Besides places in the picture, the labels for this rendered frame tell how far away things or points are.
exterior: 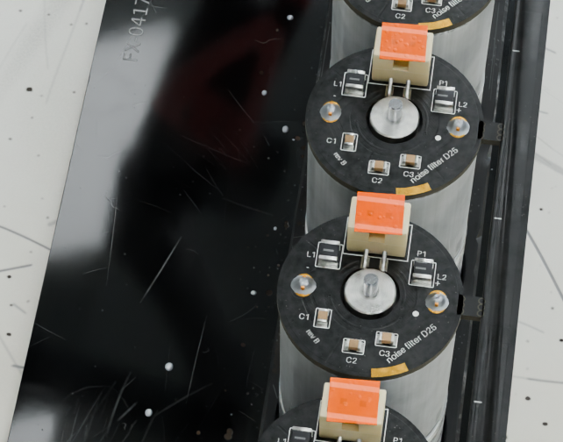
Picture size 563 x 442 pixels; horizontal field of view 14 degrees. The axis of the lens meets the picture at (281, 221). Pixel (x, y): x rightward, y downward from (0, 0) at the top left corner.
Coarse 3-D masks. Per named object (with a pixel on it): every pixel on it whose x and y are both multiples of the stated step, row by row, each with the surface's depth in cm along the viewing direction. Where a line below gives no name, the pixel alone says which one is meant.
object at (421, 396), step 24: (360, 288) 30; (384, 288) 30; (360, 312) 30; (384, 312) 30; (288, 360) 31; (432, 360) 30; (288, 384) 31; (312, 384) 30; (384, 384) 30; (408, 384) 30; (432, 384) 30; (288, 408) 32; (408, 408) 31; (432, 408) 31; (432, 432) 32
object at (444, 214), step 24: (384, 120) 31; (408, 120) 31; (312, 168) 32; (312, 192) 32; (336, 192) 31; (456, 192) 32; (312, 216) 33; (336, 216) 32; (432, 216) 32; (456, 216) 32; (456, 240) 33; (456, 264) 34
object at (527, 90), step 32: (544, 0) 32; (512, 32) 32; (544, 32) 32; (512, 64) 32; (512, 96) 32; (512, 128) 31; (512, 160) 31; (512, 192) 31; (512, 224) 31; (512, 256) 30; (512, 288) 30; (480, 320) 30; (512, 320) 30; (480, 352) 30; (512, 352) 30; (480, 384) 29; (480, 416) 29
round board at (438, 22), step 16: (352, 0) 32; (368, 0) 32; (384, 0) 32; (400, 0) 32; (416, 0) 32; (432, 0) 32; (448, 0) 32; (464, 0) 32; (480, 0) 32; (368, 16) 32; (384, 16) 32; (400, 16) 32; (416, 16) 32; (432, 16) 32; (448, 16) 32; (464, 16) 32; (432, 32) 32
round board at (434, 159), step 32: (352, 64) 32; (448, 64) 32; (320, 96) 32; (352, 96) 32; (384, 96) 32; (416, 96) 32; (448, 96) 31; (320, 128) 31; (352, 128) 31; (480, 128) 31; (320, 160) 31; (352, 160) 31; (384, 160) 31; (416, 160) 31; (448, 160) 31; (384, 192) 31; (416, 192) 31
